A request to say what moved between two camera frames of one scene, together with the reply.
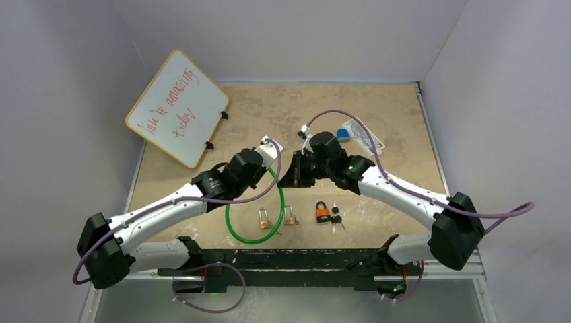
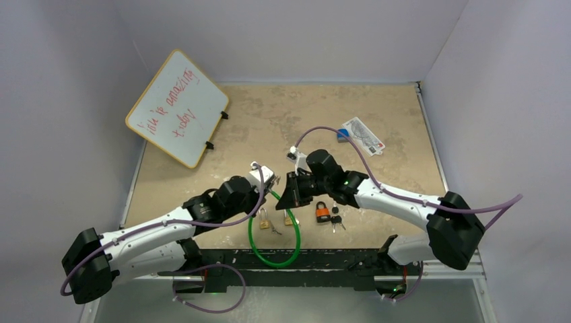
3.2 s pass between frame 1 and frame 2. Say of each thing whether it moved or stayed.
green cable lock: moved
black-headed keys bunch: stayed
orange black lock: stayed
